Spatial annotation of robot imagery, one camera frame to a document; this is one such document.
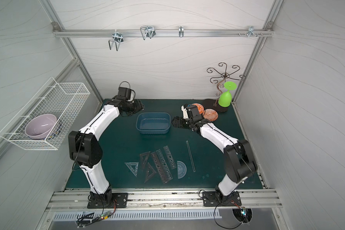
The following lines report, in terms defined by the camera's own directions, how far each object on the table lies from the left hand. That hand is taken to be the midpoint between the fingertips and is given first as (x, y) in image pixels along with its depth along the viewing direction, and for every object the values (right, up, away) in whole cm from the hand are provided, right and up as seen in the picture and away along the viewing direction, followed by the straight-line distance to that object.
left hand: (143, 107), depth 91 cm
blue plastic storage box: (+5, -11, +13) cm, 18 cm away
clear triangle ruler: (-3, -38, -7) cm, 39 cm away
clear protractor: (+25, -38, -7) cm, 46 cm away
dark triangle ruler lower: (+6, -39, -7) cm, 40 cm away
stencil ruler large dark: (+13, -36, -5) cm, 39 cm away
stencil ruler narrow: (+17, -31, -2) cm, 36 cm away
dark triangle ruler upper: (+1, -35, -5) cm, 35 cm away
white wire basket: (-41, +4, -13) cm, 43 cm away
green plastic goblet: (+53, +6, -1) cm, 53 cm away
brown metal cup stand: (+52, +3, +24) cm, 57 cm away
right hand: (+22, -8, -2) cm, 24 cm away
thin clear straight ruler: (+31, -31, -3) cm, 44 cm away
